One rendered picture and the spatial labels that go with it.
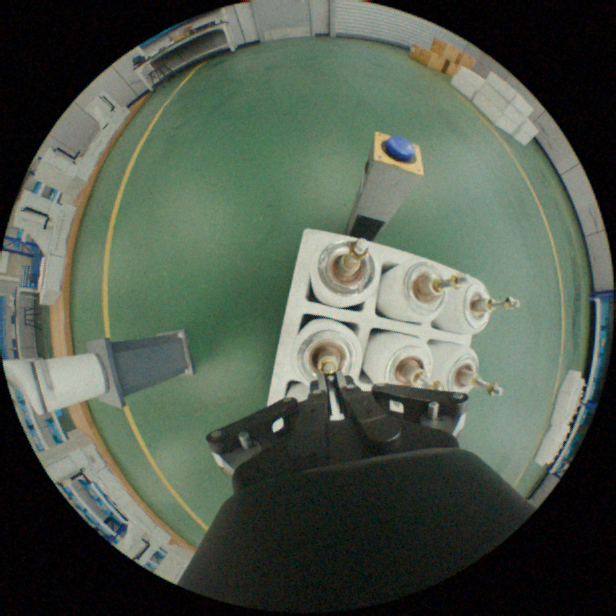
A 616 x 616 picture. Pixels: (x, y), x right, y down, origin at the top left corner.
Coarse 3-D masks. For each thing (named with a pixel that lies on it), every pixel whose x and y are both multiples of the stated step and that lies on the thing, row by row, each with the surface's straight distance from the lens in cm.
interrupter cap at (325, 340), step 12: (312, 336) 23; (324, 336) 23; (336, 336) 24; (300, 348) 24; (312, 348) 24; (324, 348) 24; (336, 348) 24; (348, 348) 24; (300, 360) 24; (312, 360) 24; (348, 360) 24; (300, 372) 25; (312, 372) 24; (348, 372) 25
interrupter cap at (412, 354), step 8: (400, 352) 26; (408, 352) 27; (416, 352) 28; (424, 352) 28; (392, 360) 26; (400, 360) 27; (408, 360) 28; (416, 360) 28; (424, 360) 29; (392, 368) 27; (400, 368) 27; (424, 368) 29; (384, 376) 27; (392, 376) 27; (400, 376) 28; (400, 384) 28; (408, 384) 29
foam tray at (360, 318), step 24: (312, 240) 33; (384, 264) 37; (312, 288) 42; (288, 312) 31; (312, 312) 31; (336, 312) 31; (360, 312) 32; (288, 336) 31; (360, 336) 32; (432, 336) 38; (456, 336) 42; (288, 360) 32; (288, 384) 39; (360, 384) 34
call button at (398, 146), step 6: (390, 138) 29; (396, 138) 30; (402, 138) 30; (390, 144) 28; (396, 144) 28; (402, 144) 29; (408, 144) 30; (390, 150) 29; (396, 150) 28; (402, 150) 28; (408, 150) 28; (414, 150) 29; (402, 156) 28; (408, 156) 28
